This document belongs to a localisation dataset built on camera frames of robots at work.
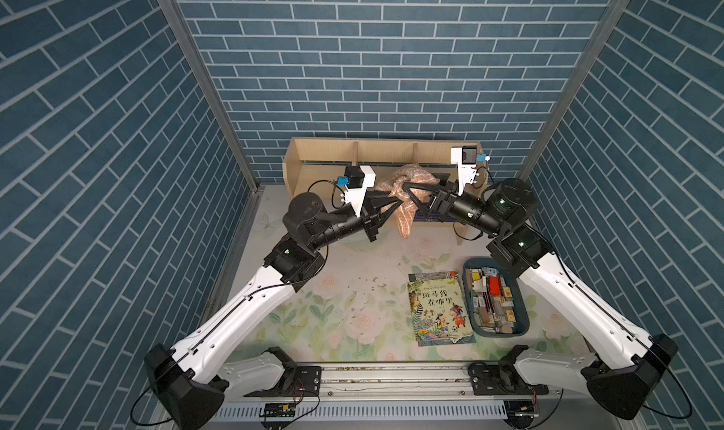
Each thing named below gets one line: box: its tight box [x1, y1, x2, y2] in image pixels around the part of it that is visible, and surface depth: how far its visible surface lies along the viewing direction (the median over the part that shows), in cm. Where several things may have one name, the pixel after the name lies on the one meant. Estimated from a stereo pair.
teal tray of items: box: [462, 256, 530, 339], surface depth 86 cm
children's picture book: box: [407, 270, 477, 348], surface depth 87 cm
